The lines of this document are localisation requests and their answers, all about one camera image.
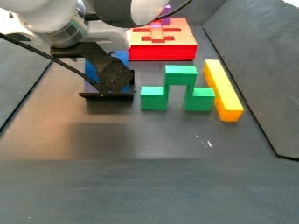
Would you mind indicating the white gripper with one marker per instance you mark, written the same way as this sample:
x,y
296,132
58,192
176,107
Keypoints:
x,y
102,35

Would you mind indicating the blue U-shaped block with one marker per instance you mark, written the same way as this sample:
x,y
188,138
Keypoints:
x,y
92,71

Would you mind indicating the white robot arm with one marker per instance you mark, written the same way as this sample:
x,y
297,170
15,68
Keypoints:
x,y
65,22

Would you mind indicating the black angle fixture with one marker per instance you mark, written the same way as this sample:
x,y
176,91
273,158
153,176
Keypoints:
x,y
113,94

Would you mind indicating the red slotted base block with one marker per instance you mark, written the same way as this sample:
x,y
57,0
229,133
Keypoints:
x,y
158,41

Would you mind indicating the purple U-shaped block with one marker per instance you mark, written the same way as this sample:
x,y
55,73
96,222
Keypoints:
x,y
164,21

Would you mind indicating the yellow long bar block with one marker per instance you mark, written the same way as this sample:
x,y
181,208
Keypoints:
x,y
228,102

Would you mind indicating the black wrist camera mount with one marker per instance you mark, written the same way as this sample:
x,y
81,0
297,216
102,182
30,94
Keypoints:
x,y
97,56

